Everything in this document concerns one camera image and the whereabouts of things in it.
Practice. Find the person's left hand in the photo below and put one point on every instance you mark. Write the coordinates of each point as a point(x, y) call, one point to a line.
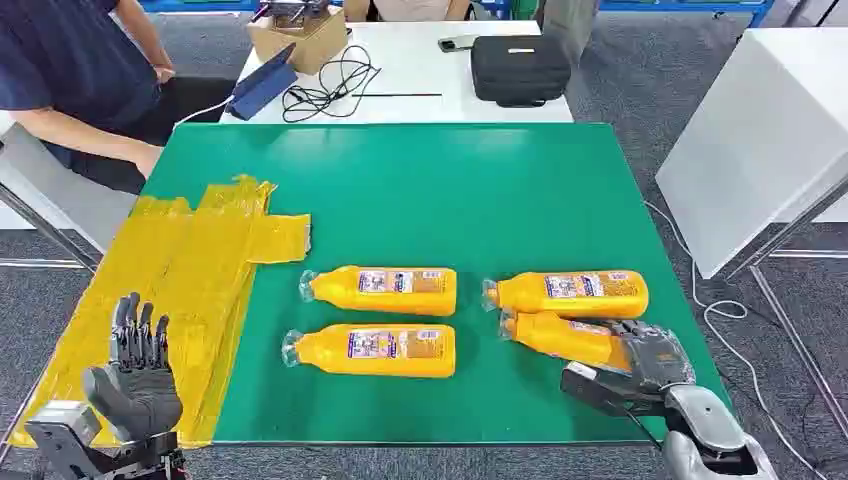
point(164, 73)

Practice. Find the seated person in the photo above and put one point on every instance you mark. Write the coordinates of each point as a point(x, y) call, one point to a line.
point(66, 53)

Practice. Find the white side table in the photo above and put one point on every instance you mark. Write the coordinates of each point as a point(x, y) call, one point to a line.
point(762, 132)

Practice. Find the person's right hand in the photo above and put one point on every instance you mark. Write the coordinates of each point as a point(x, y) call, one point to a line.
point(149, 160)

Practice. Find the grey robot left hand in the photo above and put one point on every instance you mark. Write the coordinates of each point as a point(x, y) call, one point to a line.
point(142, 397)

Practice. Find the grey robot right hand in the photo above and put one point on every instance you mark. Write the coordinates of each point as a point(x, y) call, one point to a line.
point(659, 361)

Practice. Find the orange drink bottle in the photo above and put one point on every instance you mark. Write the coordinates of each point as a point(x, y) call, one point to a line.
point(318, 351)
point(563, 341)
point(397, 301)
point(530, 298)

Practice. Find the yellow plastic sheet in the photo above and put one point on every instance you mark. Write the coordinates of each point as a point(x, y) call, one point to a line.
point(199, 265)

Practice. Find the green crate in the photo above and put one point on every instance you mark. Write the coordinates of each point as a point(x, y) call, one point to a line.
point(524, 8)

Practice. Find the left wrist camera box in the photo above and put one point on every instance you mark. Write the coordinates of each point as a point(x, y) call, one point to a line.
point(60, 424)

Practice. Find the pale side table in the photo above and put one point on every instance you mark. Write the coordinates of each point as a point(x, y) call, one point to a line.
point(60, 205)

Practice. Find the black carry case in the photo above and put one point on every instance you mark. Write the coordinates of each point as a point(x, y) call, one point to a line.
point(520, 73)

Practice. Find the black device in box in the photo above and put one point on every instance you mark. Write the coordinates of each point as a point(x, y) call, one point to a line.
point(291, 10)

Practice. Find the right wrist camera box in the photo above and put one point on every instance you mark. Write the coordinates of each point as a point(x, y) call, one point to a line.
point(609, 391)

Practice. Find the steel table frame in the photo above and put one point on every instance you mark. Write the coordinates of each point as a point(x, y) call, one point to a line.
point(788, 228)

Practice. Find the green table mat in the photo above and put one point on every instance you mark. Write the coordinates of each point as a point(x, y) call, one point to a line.
point(430, 199)

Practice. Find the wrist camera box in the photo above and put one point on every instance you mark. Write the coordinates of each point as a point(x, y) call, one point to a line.
point(609, 391)
point(60, 424)

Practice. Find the person across the desk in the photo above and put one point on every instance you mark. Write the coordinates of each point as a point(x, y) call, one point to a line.
point(411, 8)

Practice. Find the white desk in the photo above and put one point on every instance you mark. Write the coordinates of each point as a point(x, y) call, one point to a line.
point(424, 73)

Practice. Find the standing person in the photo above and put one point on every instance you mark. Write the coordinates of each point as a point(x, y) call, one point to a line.
point(570, 23)

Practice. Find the cardboard box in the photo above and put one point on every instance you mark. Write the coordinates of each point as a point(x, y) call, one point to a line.
point(318, 46)

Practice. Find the blue metal rack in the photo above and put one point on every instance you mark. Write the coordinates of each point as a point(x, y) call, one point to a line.
point(682, 5)

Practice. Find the dark smartphone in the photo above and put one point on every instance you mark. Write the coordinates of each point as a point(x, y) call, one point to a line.
point(454, 44)

